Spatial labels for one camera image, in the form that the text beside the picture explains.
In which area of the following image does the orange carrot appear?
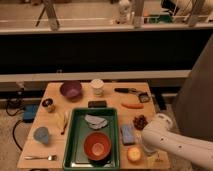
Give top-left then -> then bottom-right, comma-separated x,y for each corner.
121,103 -> 144,109

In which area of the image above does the blue plastic cup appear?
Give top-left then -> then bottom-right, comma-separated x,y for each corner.
33,127 -> 50,144

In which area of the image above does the black rectangular block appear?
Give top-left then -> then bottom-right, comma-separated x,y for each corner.
88,101 -> 107,108

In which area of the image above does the yellow red apple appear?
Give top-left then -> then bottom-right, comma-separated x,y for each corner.
127,147 -> 141,163

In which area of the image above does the small dark tin can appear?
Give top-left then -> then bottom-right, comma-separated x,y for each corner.
42,98 -> 55,113

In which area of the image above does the black cable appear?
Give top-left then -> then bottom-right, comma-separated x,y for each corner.
5,89 -> 28,151

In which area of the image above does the orange bowl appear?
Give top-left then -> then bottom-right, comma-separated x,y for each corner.
83,132 -> 112,161

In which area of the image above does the purple bowl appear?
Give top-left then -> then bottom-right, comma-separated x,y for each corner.
60,80 -> 82,99

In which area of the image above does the blue sponge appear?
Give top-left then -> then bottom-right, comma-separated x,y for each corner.
120,124 -> 135,145

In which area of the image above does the small black square dish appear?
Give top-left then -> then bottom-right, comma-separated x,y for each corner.
138,93 -> 150,103

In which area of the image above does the dark grape bunch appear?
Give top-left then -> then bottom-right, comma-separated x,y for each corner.
133,115 -> 148,130

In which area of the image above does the silver fork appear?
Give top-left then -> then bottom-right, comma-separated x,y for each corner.
24,155 -> 57,161

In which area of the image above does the grey crumpled cloth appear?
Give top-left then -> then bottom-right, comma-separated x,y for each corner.
85,115 -> 108,130

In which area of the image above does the blue power box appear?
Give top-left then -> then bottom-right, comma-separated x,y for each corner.
23,105 -> 38,123

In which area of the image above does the yellow banana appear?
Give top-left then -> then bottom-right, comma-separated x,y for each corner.
55,113 -> 68,135

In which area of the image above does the green plastic tray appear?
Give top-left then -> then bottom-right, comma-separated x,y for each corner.
62,108 -> 120,171

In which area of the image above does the white paper cup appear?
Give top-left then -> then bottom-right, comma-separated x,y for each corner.
90,79 -> 104,97

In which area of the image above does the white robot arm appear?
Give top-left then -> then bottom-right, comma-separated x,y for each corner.
141,113 -> 213,170

